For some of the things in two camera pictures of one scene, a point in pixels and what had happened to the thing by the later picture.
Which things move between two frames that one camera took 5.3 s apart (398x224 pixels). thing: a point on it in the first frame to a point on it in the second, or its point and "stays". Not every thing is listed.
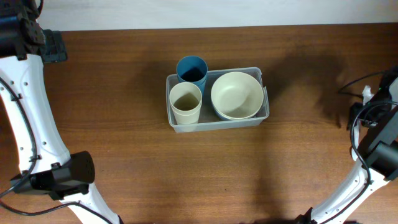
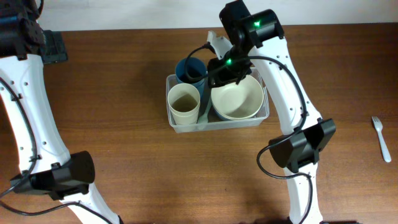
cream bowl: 236,109 stays
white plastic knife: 356,132 to 203,121
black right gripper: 354,107 to 214,68
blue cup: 192,69 stays
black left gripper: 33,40 stays
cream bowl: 236,95 stays
